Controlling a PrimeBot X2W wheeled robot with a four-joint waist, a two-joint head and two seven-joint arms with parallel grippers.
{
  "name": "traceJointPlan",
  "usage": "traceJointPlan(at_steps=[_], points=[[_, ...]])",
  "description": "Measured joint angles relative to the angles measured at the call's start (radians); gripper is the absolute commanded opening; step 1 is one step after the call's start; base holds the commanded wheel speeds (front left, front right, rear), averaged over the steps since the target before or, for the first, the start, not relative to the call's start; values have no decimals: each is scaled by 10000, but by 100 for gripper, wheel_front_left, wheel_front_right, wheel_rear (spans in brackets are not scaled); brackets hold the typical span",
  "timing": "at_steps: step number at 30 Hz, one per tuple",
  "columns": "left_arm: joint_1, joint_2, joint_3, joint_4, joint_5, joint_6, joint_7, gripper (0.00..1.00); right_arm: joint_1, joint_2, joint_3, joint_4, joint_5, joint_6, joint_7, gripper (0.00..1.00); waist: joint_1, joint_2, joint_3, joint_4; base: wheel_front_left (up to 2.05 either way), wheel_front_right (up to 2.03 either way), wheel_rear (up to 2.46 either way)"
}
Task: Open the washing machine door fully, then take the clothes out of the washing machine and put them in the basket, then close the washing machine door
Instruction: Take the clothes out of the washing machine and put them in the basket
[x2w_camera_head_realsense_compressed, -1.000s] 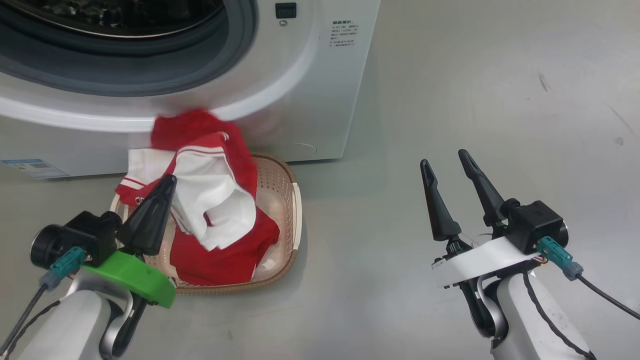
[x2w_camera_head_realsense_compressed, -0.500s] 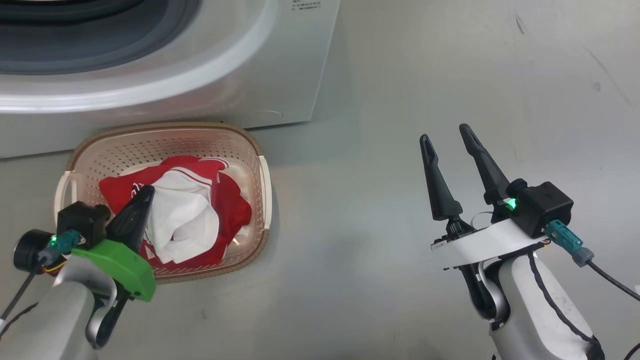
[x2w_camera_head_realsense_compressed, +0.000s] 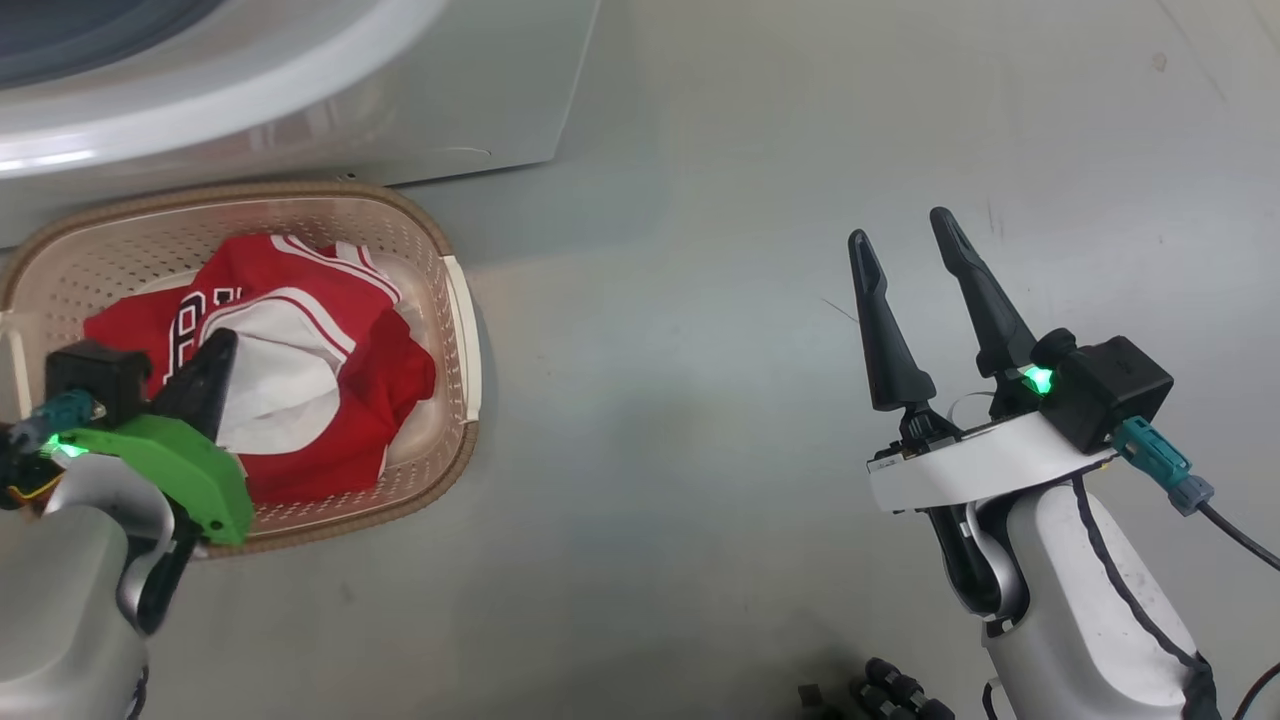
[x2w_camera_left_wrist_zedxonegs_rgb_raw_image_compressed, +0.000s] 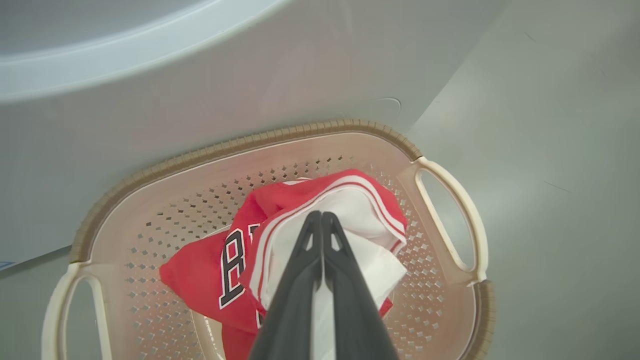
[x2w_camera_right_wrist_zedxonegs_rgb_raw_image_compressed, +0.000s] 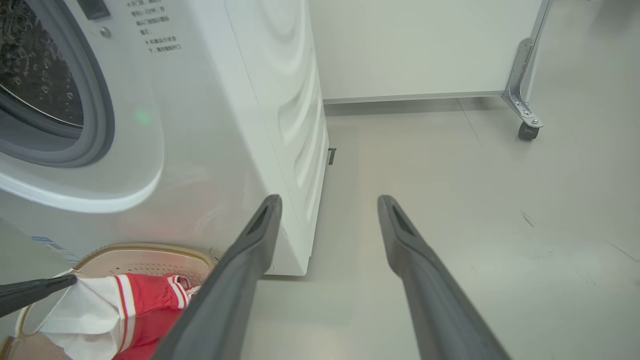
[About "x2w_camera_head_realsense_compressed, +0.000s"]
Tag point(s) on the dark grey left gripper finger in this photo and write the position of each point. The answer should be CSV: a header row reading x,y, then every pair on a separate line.
x,y
200,390

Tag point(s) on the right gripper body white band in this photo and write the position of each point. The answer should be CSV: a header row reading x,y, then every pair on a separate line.
x,y
970,470

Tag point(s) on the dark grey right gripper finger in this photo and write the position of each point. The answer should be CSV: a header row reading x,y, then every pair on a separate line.
x,y
890,350
990,320

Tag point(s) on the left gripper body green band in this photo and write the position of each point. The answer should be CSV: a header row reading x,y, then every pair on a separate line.
x,y
190,470

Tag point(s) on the red and white jersey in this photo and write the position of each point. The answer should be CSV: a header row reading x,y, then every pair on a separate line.
x,y
340,400

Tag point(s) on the cream perforated laundry basket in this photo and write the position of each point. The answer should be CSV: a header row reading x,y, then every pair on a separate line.
x,y
440,400

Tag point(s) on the white front-load washing machine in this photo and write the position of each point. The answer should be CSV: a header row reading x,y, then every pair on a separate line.
x,y
400,90

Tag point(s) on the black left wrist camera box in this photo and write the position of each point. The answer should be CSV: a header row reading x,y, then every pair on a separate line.
x,y
95,375

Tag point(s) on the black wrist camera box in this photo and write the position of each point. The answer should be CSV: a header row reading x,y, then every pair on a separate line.
x,y
95,375
1110,390

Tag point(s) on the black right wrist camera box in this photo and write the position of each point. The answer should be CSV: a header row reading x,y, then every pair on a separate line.
x,y
1110,390

